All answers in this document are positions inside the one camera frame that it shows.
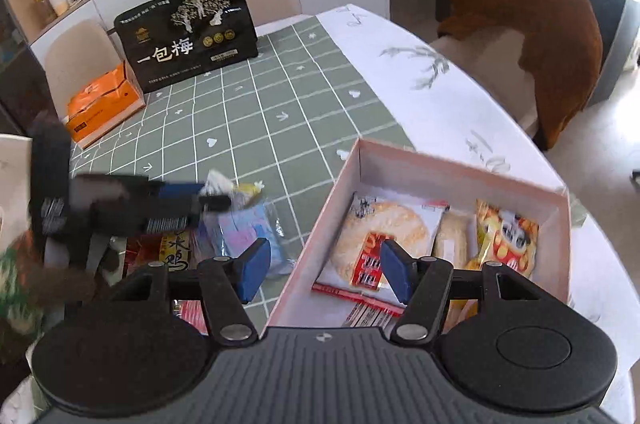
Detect red snack packet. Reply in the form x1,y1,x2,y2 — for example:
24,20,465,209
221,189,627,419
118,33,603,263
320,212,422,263
122,229,208,336

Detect yellow mushroom print snack packet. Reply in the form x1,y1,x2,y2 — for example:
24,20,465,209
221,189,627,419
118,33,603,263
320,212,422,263
465,198,542,282

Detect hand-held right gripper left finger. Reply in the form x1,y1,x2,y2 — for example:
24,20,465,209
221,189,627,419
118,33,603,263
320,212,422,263
107,237,273,345

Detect chair with brown fleece cover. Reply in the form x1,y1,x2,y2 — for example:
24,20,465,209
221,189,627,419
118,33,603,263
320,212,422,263
437,0,604,151

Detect rice cracker snack packet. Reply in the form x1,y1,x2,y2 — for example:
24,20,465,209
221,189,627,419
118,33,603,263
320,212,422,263
312,191,446,305
342,301,405,330

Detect white printed tablecloth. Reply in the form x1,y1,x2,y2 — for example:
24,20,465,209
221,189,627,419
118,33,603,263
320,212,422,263
317,3,640,335

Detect pink cardboard box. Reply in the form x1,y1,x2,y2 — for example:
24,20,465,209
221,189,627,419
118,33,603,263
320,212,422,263
262,138,571,331

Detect blue pink candy bag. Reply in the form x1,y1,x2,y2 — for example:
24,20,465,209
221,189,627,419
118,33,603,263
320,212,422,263
197,197,297,281

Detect orange cardboard box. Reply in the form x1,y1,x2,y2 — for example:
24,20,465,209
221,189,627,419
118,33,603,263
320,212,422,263
66,60,147,150

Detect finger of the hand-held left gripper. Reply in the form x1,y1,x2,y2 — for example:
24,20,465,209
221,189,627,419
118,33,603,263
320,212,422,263
90,195,233,236
70,174,207,205

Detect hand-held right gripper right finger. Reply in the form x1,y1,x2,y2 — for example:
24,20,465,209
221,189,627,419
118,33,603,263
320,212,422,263
380,238,546,346

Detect green checked tablecloth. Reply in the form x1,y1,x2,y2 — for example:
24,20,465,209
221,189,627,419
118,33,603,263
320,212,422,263
20,15,416,424

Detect black plum gift box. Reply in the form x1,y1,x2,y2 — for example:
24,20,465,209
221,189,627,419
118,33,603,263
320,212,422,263
114,0,259,94

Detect pale rice cracker packet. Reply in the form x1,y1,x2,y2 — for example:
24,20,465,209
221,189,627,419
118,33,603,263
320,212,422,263
434,208,478,267

